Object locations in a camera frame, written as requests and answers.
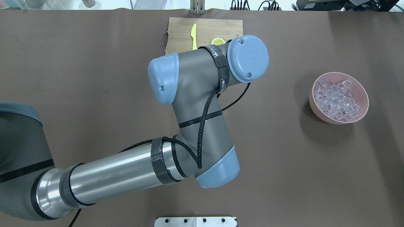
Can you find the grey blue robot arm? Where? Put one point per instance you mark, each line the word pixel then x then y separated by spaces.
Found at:
pixel 33 189

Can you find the pink bowl of ice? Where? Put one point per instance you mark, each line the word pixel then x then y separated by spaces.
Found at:
pixel 338 98

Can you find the yellow plastic knife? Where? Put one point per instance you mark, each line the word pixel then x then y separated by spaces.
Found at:
pixel 193 35

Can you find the wooden cutting board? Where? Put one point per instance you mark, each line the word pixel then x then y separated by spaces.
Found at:
pixel 179 39

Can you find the aluminium frame post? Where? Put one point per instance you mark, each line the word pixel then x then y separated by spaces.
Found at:
pixel 197 7

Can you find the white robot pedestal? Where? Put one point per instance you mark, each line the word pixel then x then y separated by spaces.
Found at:
pixel 225 221

